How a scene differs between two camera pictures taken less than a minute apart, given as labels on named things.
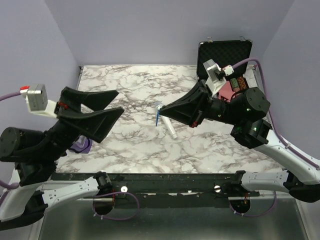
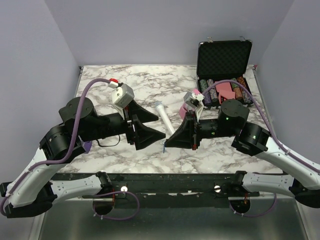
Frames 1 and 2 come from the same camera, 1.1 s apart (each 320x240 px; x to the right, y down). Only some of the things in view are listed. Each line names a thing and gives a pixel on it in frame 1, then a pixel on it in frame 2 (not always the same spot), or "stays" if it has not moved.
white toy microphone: [158, 105] stays
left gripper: [96, 123] -> [144, 136]
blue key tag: [157, 117] -> [164, 147]
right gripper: [185, 108] -> [188, 135]
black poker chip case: [226, 53] stays
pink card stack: [226, 92] stays
